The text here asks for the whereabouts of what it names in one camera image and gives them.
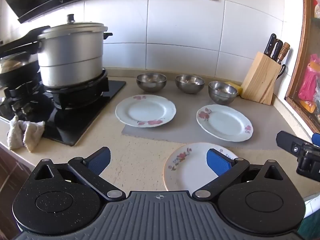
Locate brown wooden cabinet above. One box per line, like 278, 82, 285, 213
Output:
0, 142, 35, 230

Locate black handled knife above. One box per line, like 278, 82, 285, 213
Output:
262, 33, 277, 58
271, 39, 283, 62

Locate black gas stove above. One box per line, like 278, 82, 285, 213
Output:
0, 70, 127, 147

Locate yellow sponge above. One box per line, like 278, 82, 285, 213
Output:
225, 81, 243, 95

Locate stainless steel bowl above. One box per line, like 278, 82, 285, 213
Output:
208, 81, 238, 105
136, 73, 167, 92
175, 74, 205, 94

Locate white floral plate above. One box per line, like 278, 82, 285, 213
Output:
115, 94, 177, 128
163, 142, 239, 192
196, 104, 254, 142

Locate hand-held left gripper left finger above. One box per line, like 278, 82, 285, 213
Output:
32, 147, 127, 202

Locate silver pressure cooker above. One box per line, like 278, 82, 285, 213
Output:
0, 14, 113, 88

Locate wooden knife block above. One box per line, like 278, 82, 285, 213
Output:
240, 52, 282, 105

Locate wooden handled knife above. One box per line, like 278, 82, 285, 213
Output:
276, 42, 290, 64

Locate wooden window frame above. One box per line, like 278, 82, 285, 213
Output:
285, 0, 320, 134

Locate pink plastic bag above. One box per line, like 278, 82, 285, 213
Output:
298, 54, 320, 105

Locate white dish cloth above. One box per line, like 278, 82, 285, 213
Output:
7, 116, 45, 153

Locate black wok with lid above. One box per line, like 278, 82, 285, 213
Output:
0, 52, 42, 87

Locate black scissors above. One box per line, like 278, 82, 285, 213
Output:
275, 64, 286, 80

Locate grey counter mat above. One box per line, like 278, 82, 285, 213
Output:
121, 80, 288, 150

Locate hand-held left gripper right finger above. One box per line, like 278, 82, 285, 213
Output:
192, 148, 283, 202

